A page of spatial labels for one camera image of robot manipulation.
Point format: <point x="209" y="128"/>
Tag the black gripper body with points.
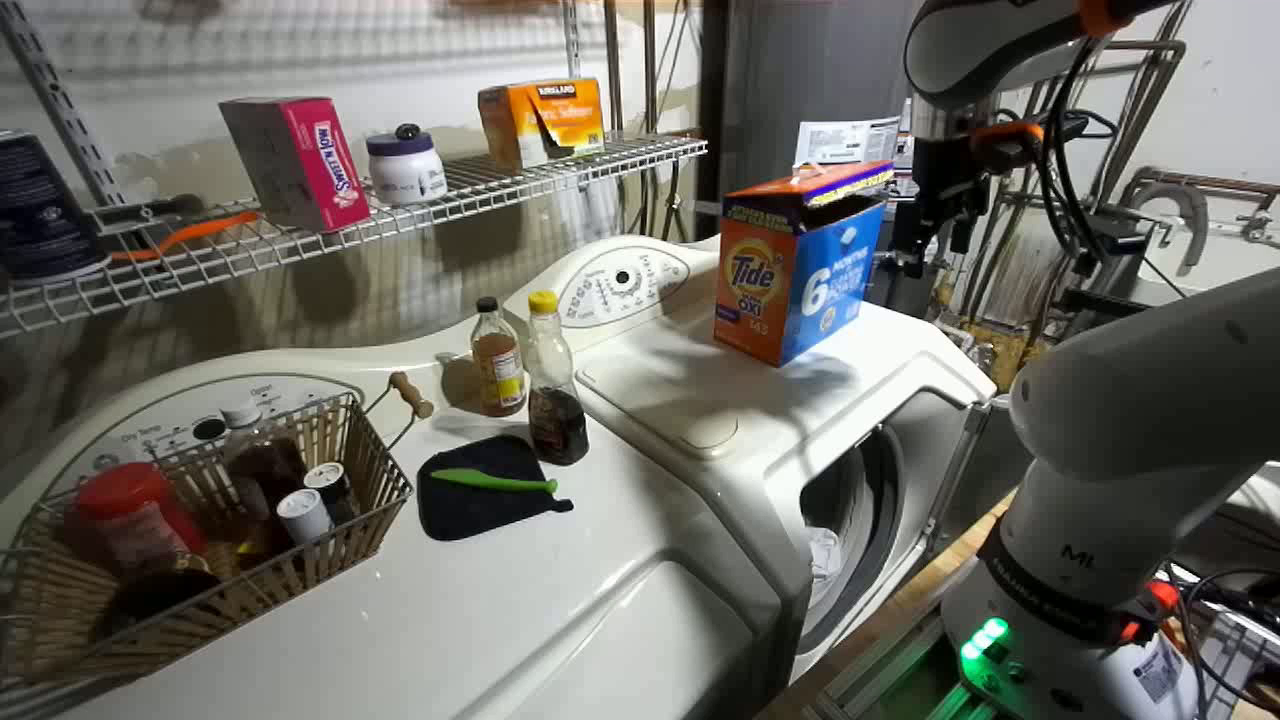
<point x="949" y="201"/>

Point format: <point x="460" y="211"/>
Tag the oval washer control panel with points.
<point x="594" y="297"/>

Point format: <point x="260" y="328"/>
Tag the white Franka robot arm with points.
<point x="1144" y="413"/>

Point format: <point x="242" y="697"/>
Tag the white front-load washer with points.
<point x="694" y="385"/>

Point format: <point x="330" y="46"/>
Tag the white printed box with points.
<point x="845" y="141"/>

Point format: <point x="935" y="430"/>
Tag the orange blue Tide box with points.
<point x="787" y="281"/>

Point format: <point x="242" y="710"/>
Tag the black metal stand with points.
<point x="1132" y="162"/>

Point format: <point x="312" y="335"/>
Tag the round digital display dial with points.
<point x="620" y="278"/>

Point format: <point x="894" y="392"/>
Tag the wooden platform board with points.
<point x="894" y="604"/>

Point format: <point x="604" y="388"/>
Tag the yellow cardboard box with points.
<point x="534" y="121"/>

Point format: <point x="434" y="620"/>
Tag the clear bottle yellow cap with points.
<point x="556" y="403"/>

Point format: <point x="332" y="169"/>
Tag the small bottle black cap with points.
<point x="497" y="366"/>

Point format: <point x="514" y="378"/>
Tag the green plastic tool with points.
<point x="486" y="482"/>

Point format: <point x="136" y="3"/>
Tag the white jar dark lid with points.
<point x="404" y="169"/>

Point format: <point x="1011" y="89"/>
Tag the black cloth pad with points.
<point x="466" y="514"/>

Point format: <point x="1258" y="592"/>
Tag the pink cardboard box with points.
<point x="312" y="162"/>

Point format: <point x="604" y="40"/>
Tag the dark bottle white cap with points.
<point x="332" y="490"/>

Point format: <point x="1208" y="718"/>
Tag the small white bottle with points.
<point x="303" y="519"/>

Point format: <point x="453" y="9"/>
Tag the brown bottle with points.
<point x="265" y="472"/>

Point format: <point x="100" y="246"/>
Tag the jar with red lid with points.
<point x="134" y="514"/>

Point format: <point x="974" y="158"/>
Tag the dark round jar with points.
<point x="162" y="597"/>

